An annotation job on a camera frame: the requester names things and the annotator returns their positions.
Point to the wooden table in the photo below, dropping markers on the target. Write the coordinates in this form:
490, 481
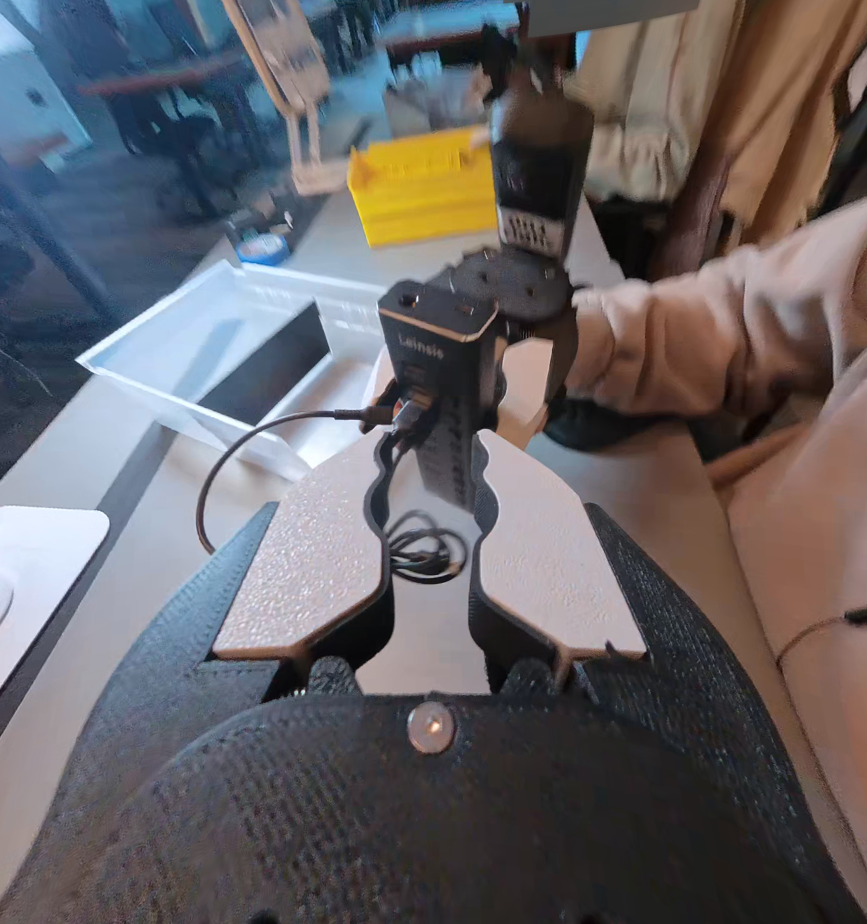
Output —
159, 76

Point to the person's right forearm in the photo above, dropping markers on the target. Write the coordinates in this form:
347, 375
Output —
729, 325

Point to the blue tape roll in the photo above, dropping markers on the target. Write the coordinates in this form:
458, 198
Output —
264, 249

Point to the black usb hub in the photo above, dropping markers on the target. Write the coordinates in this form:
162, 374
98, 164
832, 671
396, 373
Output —
433, 317

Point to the clear plastic bin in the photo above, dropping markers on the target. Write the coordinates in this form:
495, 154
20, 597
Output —
152, 346

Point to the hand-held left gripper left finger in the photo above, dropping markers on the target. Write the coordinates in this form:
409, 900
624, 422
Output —
311, 570

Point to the tan hanging jacket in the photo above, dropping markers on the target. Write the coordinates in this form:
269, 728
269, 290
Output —
657, 86

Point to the black office chair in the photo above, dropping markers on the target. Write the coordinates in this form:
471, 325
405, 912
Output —
166, 137

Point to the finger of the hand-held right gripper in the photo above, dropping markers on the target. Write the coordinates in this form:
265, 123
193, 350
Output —
383, 372
524, 390

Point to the yellow plastic bin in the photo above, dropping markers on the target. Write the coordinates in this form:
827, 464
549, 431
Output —
419, 195

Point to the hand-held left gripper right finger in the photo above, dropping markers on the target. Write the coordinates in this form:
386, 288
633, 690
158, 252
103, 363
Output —
549, 570

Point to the brown patterned cloth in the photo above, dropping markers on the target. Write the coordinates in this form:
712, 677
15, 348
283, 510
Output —
693, 216

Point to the black wrist rest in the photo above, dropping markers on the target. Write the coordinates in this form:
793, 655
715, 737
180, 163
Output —
607, 429

